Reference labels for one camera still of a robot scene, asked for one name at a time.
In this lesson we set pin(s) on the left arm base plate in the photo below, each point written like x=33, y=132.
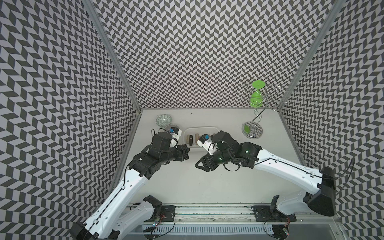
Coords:
x=166, y=213

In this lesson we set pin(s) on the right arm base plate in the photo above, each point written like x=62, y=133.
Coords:
x=265, y=214

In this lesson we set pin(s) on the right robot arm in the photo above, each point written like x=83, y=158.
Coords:
x=318, y=187

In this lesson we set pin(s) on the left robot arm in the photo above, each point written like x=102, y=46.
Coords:
x=109, y=222

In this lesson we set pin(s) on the green patterned bowl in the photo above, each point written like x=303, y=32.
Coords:
x=163, y=120

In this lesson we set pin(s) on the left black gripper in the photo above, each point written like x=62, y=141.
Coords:
x=180, y=149

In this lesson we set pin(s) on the black lipstick gold band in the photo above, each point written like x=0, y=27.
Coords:
x=191, y=140

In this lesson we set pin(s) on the purple ceramic bowl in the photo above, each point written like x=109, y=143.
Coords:
x=171, y=126

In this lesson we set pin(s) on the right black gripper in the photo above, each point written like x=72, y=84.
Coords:
x=208, y=158

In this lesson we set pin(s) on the chrome wire stand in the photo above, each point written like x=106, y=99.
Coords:
x=252, y=129

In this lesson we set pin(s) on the aluminium front rail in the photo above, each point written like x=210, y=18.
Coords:
x=235, y=222

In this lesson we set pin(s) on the white plastic storage box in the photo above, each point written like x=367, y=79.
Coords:
x=197, y=132

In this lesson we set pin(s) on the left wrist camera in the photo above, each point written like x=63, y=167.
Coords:
x=176, y=134

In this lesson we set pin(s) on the green plastic cup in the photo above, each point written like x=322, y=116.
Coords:
x=257, y=98

